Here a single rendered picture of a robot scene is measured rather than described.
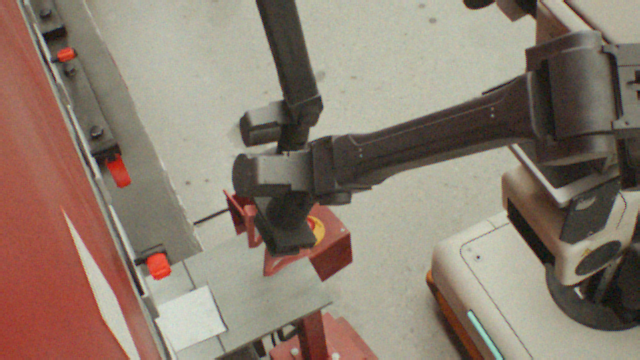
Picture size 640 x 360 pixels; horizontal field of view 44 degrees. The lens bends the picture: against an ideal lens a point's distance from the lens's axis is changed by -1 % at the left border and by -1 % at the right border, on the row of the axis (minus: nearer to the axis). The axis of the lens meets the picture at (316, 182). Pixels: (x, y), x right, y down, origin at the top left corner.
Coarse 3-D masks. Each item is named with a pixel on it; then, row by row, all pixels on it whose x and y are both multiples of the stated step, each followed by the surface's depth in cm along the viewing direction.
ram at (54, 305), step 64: (0, 0) 74; (0, 64) 48; (0, 128) 36; (64, 128) 86; (0, 192) 28; (64, 192) 53; (0, 256) 23; (64, 256) 38; (0, 320) 20; (64, 320) 30; (128, 320) 57
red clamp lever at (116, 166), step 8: (104, 144) 110; (112, 144) 110; (96, 152) 110; (104, 152) 110; (112, 152) 111; (112, 160) 112; (120, 160) 113; (112, 168) 113; (120, 168) 114; (112, 176) 115; (120, 176) 115; (128, 176) 116; (120, 184) 116; (128, 184) 117
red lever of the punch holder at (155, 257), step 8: (152, 248) 98; (160, 248) 97; (144, 256) 97; (152, 256) 95; (160, 256) 93; (136, 264) 97; (152, 264) 91; (160, 264) 90; (152, 272) 90; (160, 272) 90; (168, 272) 90
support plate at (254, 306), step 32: (224, 256) 127; (256, 256) 127; (160, 288) 124; (224, 288) 124; (256, 288) 123; (288, 288) 123; (320, 288) 122; (256, 320) 120; (288, 320) 120; (192, 352) 118
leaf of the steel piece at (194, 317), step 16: (208, 288) 124; (176, 304) 122; (192, 304) 122; (208, 304) 122; (160, 320) 121; (176, 320) 121; (192, 320) 121; (208, 320) 120; (224, 320) 118; (176, 336) 119; (192, 336) 119; (208, 336) 119
